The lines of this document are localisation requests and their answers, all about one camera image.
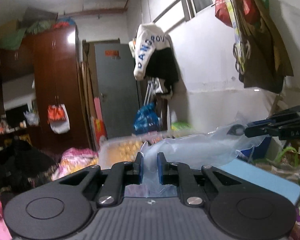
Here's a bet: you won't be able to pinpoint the pink floral blanket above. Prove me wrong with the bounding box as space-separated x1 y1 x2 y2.
58 147 100 175

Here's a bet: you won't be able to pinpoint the white lettered sweater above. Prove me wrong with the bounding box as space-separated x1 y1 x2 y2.
129 23 171 81

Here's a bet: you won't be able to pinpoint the brown wooden wardrobe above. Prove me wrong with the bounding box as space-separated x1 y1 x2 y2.
0 25 94 150

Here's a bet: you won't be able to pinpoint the clear plastic bag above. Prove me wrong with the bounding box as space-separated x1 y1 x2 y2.
140 124 265 198

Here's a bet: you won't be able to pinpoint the brown hanging bag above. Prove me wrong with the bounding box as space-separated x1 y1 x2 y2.
233 0 294 93

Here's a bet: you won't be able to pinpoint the red and white drawstring bag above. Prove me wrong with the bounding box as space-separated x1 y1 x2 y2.
47 103 71 134

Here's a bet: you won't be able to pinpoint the wooden planks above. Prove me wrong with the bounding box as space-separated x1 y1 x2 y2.
81 40 96 148

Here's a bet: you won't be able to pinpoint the paper bag with green handles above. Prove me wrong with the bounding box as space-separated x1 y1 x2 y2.
255 146 300 182

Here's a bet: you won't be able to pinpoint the metal clothes rail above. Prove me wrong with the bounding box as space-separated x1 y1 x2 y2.
152 0 188 22

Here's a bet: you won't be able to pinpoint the red hanging bag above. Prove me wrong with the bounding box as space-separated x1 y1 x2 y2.
214 0 235 28

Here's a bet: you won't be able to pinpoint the green cloth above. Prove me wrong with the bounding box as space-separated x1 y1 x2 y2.
0 20 53 51

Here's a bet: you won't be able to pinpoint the pink board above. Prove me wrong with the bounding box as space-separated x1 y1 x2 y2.
93 97 103 136

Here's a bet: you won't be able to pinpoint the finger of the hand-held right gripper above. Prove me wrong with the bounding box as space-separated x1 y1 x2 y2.
244 124 282 139
247 105 300 127

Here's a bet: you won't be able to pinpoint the blue plastic bag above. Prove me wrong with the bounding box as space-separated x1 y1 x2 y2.
133 102 161 135

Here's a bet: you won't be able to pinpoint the green box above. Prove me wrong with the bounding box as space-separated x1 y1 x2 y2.
170 121 193 131

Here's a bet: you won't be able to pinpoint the white drying rack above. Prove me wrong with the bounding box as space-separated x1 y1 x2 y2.
143 78 166 111

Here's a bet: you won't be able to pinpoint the grey door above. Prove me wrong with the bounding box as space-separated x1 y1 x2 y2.
94 40 143 139

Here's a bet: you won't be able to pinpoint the red door sign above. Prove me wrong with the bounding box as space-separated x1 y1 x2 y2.
105 50 121 60

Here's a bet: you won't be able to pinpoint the black hanging garment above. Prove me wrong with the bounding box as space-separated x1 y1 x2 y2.
145 47 180 98

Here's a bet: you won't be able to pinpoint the yellow orange blanket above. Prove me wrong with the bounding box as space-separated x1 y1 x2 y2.
107 140 143 163

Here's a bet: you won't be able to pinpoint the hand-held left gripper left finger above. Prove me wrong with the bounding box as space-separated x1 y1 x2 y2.
57 152 143 207

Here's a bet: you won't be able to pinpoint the black clothing pile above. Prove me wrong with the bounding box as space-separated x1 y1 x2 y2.
0 139 56 193

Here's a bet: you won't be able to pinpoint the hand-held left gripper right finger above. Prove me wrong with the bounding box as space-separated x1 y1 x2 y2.
157 152 243 207

